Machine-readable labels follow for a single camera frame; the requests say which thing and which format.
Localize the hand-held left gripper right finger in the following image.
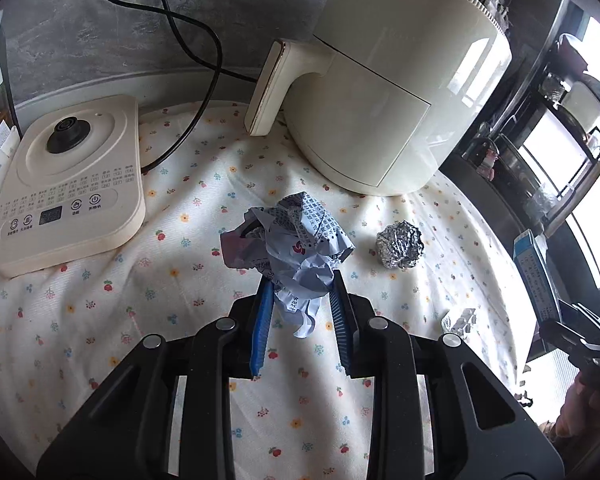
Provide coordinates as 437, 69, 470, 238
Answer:
329, 270, 566, 480

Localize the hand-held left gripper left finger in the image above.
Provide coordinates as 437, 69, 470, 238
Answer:
36, 280, 277, 480

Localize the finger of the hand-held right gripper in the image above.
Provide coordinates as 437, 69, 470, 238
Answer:
537, 320, 600, 359
560, 302, 600, 338

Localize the blue and white medicine box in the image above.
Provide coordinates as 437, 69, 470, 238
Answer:
512, 230, 563, 323

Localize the printed paper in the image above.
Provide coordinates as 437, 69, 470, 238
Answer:
220, 192, 356, 338

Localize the person's right hand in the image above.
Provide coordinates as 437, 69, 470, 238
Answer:
550, 376, 600, 442

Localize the small clear blister pack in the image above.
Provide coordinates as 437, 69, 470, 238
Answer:
441, 308, 478, 333

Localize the aluminium foil ball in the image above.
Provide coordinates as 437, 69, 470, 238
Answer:
376, 220, 425, 270

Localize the floral white tablecloth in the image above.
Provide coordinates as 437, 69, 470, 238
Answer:
0, 100, 537, 480

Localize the white cup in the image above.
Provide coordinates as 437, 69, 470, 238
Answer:
562, 80, 600, 132

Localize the cream electric kettle base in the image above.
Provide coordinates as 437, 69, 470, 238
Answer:
0, 94, 147, 278

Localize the cream air fryer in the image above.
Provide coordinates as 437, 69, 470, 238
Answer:
244, 0, 512, 197

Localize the black metal rack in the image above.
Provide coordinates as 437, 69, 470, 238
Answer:
539, 34, 600, 162

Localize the black kettle base cable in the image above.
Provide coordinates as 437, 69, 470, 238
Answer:
84, 0, 223, 172

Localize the black air fryer cable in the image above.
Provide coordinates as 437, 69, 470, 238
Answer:
152, 0, 262, 82

